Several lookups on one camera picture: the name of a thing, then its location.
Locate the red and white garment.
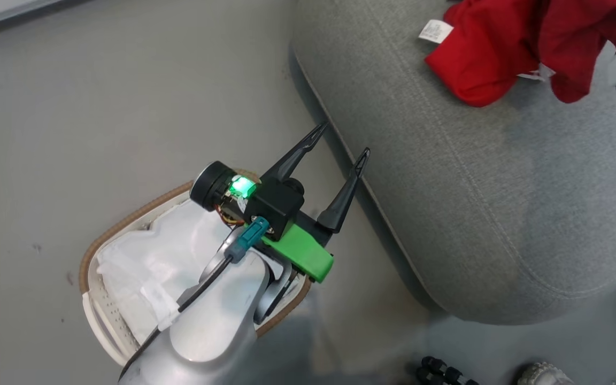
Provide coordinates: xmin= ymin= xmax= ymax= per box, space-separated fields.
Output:
xmin=419 ymin=0 xmax=616 ymax=108

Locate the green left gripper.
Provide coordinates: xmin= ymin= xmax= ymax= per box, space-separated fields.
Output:
xmin=261 ymin=121 xmax=372 ymax=284

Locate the white cloth basket liner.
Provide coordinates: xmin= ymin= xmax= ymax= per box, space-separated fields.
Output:
xmin=97 ymin=201 xmax=244 ymax=343

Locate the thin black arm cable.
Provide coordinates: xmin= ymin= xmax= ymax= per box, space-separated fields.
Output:
xmin=124 ymin=256 xmax=234 ymax=378

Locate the black ribbed hose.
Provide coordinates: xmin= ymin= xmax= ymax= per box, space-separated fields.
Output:
xmin=407 ymin=356 xmax=480 ymax=385

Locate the grey fabric sofa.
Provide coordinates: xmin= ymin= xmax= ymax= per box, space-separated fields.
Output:
xmin=289 ymin=0 xmax=616 ymax=326

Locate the white laundry basket brown rim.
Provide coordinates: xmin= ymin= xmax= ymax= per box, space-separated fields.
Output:
xmin=78 ymin=170 xmax=314 ymax=367

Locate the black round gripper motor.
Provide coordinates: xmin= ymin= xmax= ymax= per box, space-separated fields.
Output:
xmin=189 ymin=161 xmax=258 ymax=214

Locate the teal cable connector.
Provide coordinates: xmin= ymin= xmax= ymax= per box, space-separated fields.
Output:
xmin=227 ymin=217 xmax=270 ymax=264

